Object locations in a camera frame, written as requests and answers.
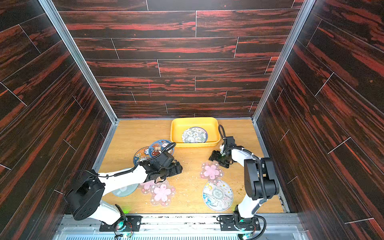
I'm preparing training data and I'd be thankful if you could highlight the yellow plastic storage tray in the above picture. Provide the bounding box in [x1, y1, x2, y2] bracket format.
[171, 117, 221, 148]

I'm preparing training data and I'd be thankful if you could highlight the aluminium corner post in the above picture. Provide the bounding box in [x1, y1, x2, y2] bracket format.
[253, 0, 316, 126]
[38, 0, 118, 125]

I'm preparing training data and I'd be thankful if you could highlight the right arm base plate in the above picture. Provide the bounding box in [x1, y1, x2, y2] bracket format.
[217, 213, 261, 232]

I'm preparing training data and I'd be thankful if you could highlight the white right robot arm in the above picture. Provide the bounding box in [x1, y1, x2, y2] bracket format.
[209, 137, 280, 220]

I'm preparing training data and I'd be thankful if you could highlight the white floral round coaster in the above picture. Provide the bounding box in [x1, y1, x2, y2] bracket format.
[182, 127, 208, 143]

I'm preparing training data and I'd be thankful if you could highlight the pink flower coaster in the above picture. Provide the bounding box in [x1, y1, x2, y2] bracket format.
[150, 180, 176, 207]
[200, 162, 224, 184]
[138, 180, 155, 195]

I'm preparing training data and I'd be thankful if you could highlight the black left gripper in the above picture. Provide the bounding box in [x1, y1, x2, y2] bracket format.
[158, 161, 184, 179]

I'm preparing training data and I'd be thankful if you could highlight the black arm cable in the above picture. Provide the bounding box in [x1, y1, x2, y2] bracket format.
[217, 124, 268, 240]
[61, 142, 177, 235]

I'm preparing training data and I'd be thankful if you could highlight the aluminium corner post right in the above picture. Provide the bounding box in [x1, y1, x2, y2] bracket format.
[253, 0, 316, 126]

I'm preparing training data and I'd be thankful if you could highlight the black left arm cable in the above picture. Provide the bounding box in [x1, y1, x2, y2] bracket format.
[61, 142, 177, 235]

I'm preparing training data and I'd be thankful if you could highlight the white colourful pattern coaster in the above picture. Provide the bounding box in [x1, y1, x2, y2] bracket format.
[203, 180, 234, 212]

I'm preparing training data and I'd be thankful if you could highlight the pink flower coaster front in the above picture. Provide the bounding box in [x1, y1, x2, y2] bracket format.
[150, 180, 176, 207]

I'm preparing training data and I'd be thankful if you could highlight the blue red car coaster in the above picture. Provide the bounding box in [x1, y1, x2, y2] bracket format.
[149, 140, 171, 157]

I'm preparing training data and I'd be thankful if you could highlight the aluminium corner post left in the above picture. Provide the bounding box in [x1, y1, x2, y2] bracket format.
[38, 0, 118, 125]

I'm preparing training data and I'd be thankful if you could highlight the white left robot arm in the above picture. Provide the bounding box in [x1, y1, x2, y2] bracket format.
[65, 152, 183, 227]

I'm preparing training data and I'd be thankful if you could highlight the blue cartoon animals coaster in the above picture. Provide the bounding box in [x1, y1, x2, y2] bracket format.
[133, 147, 151, 165]

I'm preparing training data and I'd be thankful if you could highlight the green bunny round coaster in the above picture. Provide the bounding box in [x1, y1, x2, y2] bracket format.
[112, 184, 139, 198]

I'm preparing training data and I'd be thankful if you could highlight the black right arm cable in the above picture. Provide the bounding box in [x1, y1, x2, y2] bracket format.
[217, 124, 268, 240]

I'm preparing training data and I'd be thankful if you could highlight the aluminium front rail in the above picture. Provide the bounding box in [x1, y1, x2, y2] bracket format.
[53, 214, 310, 240]

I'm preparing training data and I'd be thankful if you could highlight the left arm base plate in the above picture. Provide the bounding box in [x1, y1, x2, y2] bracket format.
[99, 215, 142, 233]

